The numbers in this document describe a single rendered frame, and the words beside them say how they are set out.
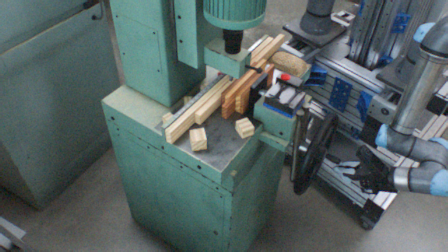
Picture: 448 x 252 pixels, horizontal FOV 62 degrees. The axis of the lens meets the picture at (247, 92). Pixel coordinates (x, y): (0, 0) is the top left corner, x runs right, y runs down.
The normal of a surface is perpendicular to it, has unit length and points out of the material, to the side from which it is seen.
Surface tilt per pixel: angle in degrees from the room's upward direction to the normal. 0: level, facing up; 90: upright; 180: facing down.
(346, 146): 0
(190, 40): 90
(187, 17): 90
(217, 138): 0
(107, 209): 0
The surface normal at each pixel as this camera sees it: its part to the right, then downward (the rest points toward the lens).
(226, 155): 0.07, -0.74
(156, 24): -0.53, 0.54
